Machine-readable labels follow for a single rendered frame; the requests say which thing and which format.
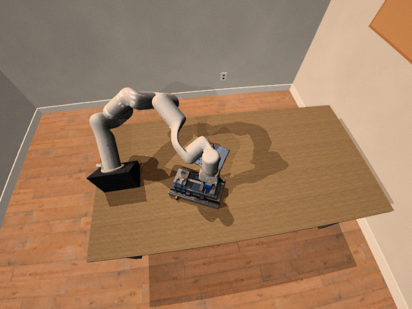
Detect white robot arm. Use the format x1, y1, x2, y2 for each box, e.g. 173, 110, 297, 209
89, 88, 221, 176

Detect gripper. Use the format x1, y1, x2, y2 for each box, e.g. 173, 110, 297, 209
196, 168, 223, 187

